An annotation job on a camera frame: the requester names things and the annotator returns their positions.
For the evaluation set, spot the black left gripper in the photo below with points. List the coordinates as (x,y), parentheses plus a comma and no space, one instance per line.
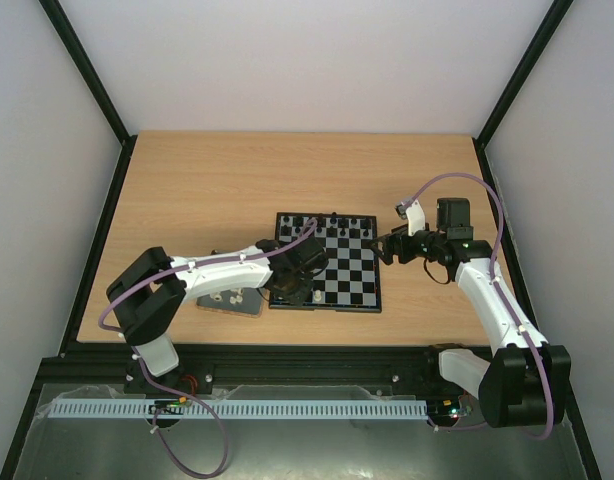
(299,297)

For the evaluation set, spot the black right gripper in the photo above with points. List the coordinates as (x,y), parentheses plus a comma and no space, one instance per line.
(397,244)

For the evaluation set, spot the black white chess board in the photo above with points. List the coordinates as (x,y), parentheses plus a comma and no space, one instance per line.
(351,280)

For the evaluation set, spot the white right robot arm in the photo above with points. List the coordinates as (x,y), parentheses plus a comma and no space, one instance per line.
(525,382)

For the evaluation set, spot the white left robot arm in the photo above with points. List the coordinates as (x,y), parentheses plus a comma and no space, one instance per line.
(147,295)

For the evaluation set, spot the dark cork-edged tray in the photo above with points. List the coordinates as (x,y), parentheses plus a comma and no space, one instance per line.
(232,302)

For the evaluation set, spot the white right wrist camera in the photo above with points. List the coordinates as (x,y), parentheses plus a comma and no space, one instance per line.
(412,212)

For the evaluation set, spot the light blue cable duct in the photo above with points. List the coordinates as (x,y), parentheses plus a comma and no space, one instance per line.
(240,409)

